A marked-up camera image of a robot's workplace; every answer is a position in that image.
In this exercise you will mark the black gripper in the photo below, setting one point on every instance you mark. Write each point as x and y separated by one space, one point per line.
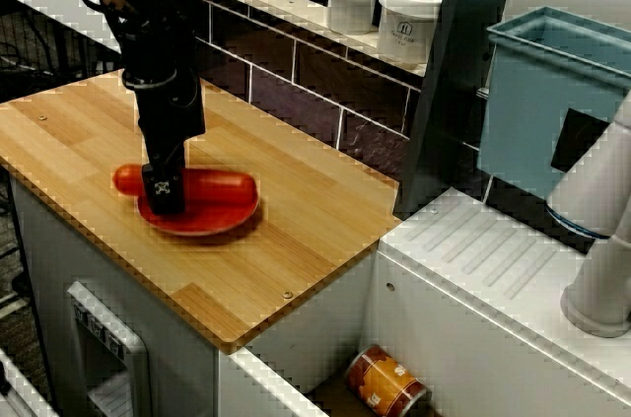
167 111

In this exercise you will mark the red toy sausage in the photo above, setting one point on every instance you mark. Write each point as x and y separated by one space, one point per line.
217 187

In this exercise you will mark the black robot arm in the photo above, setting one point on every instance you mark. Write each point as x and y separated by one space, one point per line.
153 32

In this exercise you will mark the red round plate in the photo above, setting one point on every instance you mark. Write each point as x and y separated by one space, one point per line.
207 220

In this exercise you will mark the white kitchen cabinet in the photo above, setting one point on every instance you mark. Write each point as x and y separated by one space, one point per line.
49 239

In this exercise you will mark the grey dispenser panel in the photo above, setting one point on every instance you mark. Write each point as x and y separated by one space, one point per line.
133 353

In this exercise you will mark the beige shelf ledge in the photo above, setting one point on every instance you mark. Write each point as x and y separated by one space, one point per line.
296 8

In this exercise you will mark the plain white jar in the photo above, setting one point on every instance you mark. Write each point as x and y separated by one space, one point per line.
352 8

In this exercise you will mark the white jar with printed logo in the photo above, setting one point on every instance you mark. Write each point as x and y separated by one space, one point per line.
409 42

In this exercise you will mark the orange soup can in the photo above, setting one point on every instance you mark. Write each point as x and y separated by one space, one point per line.
379 382

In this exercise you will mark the white sink unit with drainboard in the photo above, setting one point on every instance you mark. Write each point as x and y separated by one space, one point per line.
468 298

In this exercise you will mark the teal plastic bin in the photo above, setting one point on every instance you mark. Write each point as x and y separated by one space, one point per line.
517 116

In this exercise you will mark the black rectangular label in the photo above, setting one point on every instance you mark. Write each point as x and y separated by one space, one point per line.
579 141

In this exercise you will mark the grey toy faucet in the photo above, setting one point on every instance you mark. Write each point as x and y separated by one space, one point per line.
599 289

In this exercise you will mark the aluminium frame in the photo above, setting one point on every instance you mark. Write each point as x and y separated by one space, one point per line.
15 387

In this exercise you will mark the black hutch post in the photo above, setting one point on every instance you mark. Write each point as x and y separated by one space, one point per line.
443 91

